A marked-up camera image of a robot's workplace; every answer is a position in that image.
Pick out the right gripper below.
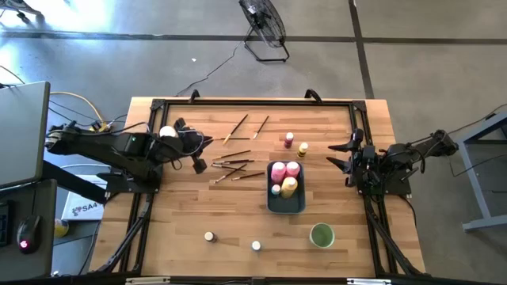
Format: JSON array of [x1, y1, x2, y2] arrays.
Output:
[[326, 127, 378, 189]]

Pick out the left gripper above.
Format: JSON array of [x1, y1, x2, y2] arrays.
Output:
[[173, 117, 214, 175]]

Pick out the black brush pale bristles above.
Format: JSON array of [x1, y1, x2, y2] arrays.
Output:
[[253, 115, 270, 140]]

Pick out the large yellow paint bottle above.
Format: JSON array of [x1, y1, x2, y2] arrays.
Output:
[[280, 176, 299, 200]]

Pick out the black brush long silver ferrule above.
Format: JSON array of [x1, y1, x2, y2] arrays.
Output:
[[210, 163, 247, 173]]

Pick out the thin black brush gold ferrule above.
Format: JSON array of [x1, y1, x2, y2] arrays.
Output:
[[203, 136, 252, 142]]

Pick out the blue-grey plastic bin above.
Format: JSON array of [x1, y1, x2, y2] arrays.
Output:
[[266, 160, 307, 215]]

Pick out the green cup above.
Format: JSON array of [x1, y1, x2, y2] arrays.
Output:
[[309, 222, 336, 249]]

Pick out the yellow power plug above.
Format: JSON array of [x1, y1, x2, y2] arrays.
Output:
[[89, 120, 112, 134]]

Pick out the black floor fan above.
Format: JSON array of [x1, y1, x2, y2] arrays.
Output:
[[238, 0, 291, 63]]

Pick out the white cardboard box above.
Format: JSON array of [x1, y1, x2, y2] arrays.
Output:
[[61, 173, 107, 222]]

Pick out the yellow ball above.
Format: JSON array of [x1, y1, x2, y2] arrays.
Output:
[[54, 218, 70, 239]]

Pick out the grey laptop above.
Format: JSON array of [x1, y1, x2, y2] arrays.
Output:
[[0, 81, 51, 189]]

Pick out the dark side desk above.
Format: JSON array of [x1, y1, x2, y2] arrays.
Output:
[[0, 177, 59, 283]]

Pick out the black computer mouse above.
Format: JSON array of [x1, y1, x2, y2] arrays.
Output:
[[16, 215, 42, 255]]

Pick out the black keyboard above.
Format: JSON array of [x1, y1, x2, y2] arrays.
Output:
[[0, 201, 12, 247]]

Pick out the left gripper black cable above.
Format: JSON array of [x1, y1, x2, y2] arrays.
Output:
[[158, 130, 205, 171]]

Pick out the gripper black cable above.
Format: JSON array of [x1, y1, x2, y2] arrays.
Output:
[[158, 130, 205, 171], [375, 146, 427, 175]]

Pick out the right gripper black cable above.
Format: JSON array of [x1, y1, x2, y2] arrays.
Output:
[[375, 146, 427, 175]]

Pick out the black fan cable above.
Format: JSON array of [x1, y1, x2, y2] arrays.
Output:
[[175, 37, 254, 97]]

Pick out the yellow floor cable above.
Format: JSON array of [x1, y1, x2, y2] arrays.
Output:
[[45, 91, 106, 134]]

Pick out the silver metal bracket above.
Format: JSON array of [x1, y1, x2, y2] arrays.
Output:
[[346, 278, 393, 285], [125, 276, 171, 285]]

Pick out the black floor cable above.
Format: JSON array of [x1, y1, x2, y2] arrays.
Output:
[[447, 103, 507, 135]]

